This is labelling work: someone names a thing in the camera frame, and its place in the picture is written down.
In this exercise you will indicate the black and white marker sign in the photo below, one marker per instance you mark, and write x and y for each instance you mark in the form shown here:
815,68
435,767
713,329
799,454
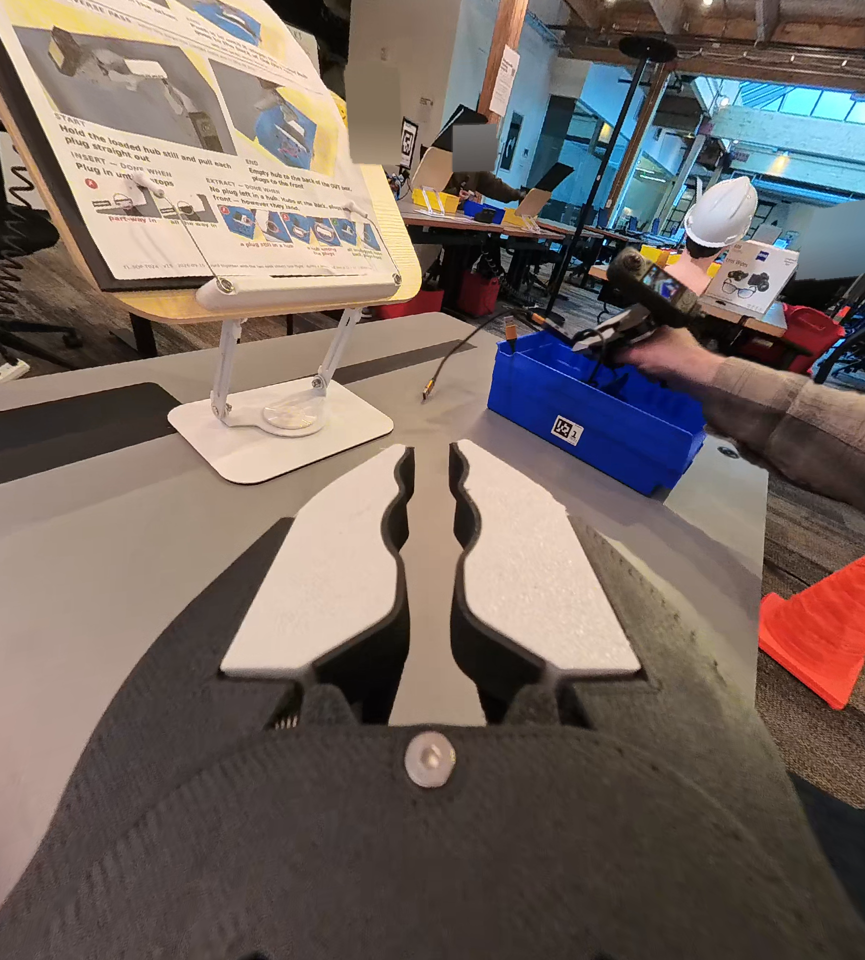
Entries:
408,142

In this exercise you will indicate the wooden post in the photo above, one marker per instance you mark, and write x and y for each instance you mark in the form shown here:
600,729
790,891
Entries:
507,45

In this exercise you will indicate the white document stand with instructions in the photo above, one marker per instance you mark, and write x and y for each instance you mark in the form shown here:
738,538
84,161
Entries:
177,150

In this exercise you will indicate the white box with glasses print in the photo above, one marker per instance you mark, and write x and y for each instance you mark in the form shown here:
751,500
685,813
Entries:
755,277

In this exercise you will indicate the person's right hand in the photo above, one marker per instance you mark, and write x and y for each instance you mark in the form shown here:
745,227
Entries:
672,360

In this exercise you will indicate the small blue bin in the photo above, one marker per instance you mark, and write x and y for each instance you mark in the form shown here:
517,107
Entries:
485,211

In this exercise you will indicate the yellow bin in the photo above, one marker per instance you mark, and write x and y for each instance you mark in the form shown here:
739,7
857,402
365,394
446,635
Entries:
661,255
432,200
522,219

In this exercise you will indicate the black and tan display board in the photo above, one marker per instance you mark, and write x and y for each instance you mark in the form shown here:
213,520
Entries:
432,161
545,187

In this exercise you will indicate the pink mannequin head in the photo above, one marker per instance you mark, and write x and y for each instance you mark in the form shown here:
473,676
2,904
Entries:
699,274

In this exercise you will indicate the white hard hat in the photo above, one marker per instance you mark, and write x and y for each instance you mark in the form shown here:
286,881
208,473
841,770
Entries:
725,214

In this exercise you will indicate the person's right forearm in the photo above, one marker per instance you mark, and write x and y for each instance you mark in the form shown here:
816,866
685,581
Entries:
815,435

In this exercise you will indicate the large blue plastic bin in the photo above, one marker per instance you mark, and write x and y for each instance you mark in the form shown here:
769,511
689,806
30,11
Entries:
612,435

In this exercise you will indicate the paper notice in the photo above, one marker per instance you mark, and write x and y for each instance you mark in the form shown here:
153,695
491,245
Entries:
505,79

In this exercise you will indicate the black pole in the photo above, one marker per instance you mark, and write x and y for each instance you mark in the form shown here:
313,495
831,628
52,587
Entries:
612,150

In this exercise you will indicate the orange striped traffic cone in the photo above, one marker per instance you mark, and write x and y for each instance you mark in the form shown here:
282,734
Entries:
830,630

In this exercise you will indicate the red office chair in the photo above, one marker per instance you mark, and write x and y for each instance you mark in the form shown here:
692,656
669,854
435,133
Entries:
815,334

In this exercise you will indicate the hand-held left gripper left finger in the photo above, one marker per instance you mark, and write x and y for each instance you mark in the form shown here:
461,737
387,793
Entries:
327,592

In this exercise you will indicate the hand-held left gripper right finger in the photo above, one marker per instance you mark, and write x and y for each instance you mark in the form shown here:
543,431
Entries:
545,592

